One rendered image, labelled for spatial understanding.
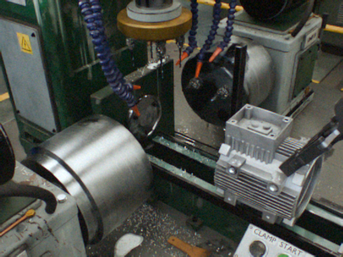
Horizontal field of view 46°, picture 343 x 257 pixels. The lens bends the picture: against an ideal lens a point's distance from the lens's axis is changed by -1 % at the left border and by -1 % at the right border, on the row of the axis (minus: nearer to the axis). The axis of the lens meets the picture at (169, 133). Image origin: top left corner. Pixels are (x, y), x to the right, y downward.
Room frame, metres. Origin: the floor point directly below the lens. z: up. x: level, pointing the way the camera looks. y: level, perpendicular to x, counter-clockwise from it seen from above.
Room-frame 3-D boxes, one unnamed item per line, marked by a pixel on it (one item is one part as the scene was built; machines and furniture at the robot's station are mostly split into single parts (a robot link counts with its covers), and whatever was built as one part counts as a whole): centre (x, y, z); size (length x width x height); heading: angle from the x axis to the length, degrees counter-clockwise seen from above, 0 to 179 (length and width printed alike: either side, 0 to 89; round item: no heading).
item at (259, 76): (1.20, -0.21, 1.04); 0.41 x 0.25 x 0.25; 141
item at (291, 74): (1.40, -0.37, 0.99); 0.35 x 0.31 x 0.37; 141
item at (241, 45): (0.96, -0.19, 1.12); 0.04 x 0.03 x 0.26; 51
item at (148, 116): (1.00, 0.07, 1.02); 0.15 x 0.02 x 0.15; 141
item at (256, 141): (0.77, -0.20, 1.11); 0.12 x 0.11 x 0.07; 52
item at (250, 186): (0.75, -0.24, 1.02); 0.20 x 0.19 x 0.19; 52
